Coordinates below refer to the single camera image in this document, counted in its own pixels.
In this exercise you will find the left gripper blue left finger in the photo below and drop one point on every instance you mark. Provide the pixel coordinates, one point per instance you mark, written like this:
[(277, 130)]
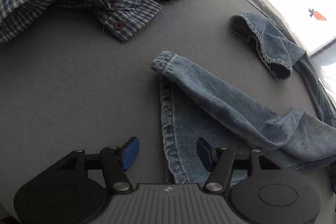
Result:
[(116, 161)]

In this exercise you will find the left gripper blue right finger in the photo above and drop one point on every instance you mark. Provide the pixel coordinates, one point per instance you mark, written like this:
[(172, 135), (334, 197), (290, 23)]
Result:
[(218, 162)]

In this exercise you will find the blue denim jeans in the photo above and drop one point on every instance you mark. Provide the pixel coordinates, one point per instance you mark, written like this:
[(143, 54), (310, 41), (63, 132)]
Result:
[(197, 104)]

